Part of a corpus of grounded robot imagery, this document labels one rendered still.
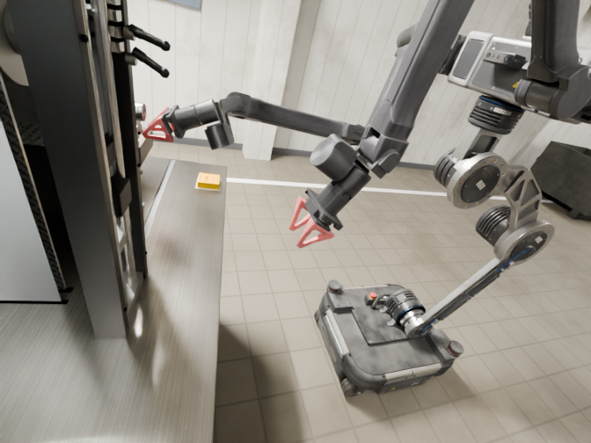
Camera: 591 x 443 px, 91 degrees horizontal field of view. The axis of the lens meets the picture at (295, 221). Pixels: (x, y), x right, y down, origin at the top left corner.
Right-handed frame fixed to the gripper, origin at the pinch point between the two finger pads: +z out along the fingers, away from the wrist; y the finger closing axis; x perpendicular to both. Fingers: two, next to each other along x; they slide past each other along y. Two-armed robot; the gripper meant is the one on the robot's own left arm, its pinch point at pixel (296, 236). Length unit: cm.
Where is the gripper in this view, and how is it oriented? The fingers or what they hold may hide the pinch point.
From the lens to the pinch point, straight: 64.7
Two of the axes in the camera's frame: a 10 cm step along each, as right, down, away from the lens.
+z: -6.6, 6.9, 3.1
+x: 7.0, 4.1, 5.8
